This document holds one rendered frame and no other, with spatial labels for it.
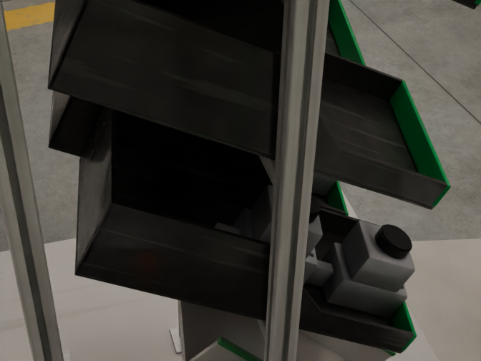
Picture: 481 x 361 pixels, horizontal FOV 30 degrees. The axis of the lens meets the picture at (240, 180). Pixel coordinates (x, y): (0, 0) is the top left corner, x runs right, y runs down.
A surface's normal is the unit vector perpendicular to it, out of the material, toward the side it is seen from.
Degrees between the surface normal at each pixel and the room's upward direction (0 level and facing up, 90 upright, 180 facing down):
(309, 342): 45
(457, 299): 0
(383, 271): 91
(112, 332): 0
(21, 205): 90
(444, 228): 0
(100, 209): 65
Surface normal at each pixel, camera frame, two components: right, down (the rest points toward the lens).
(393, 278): 0.11, 0.66
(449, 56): 0.02, -0.76
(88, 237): -0.89, -0.27
